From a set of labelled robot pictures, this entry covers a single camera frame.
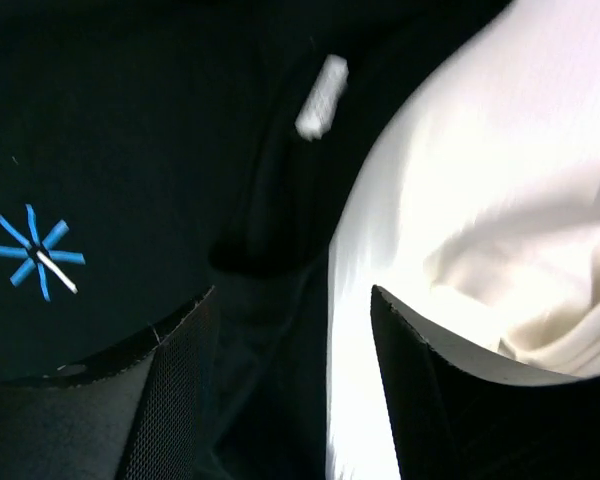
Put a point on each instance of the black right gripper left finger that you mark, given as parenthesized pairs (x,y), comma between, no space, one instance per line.
(132,411)

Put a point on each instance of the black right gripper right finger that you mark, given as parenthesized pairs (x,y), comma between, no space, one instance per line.
(460,411)

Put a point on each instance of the black t-shirt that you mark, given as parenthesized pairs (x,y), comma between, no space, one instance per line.
(151,151)

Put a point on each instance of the crumpled cream t-shirt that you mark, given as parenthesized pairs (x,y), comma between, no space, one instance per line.
(479,208)

